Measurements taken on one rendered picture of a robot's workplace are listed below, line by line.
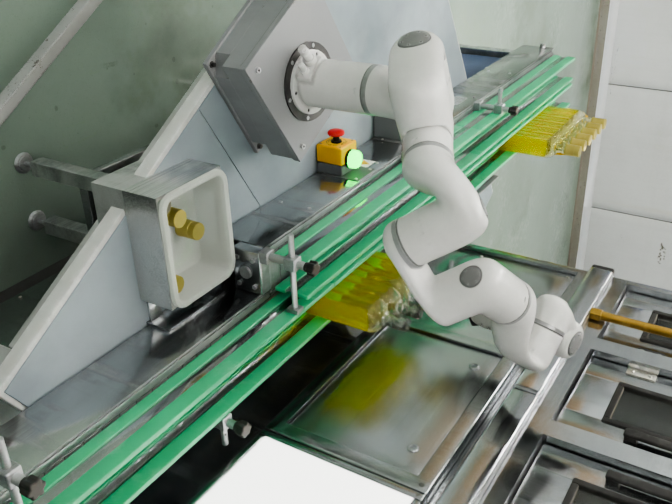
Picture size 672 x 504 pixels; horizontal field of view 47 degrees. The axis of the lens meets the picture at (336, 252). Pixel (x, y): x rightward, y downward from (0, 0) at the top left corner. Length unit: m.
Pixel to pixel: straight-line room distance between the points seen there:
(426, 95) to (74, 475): 0.79
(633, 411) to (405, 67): 0.84
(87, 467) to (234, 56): 0.75
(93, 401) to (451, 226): 0.64
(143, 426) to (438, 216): 0.57
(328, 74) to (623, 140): 6.20
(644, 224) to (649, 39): 1.70
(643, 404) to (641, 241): 6.21
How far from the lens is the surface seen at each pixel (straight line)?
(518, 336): 1.37
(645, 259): 7.96
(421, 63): 1.30
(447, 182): 1.18
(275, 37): 1.49
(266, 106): 1.49
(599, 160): 7.69
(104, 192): 1.43
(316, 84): 1.51
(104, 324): 1.44
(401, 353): 1.70
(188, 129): 1.49
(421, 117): 1.27
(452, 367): 1.66
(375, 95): 1.44
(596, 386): 1.73
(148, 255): 1.41
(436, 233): 1.20
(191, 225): 1.45
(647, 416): 1.69
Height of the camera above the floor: 1.72
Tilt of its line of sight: 28 degrees down
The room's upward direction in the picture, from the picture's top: 105 degrees clockwise
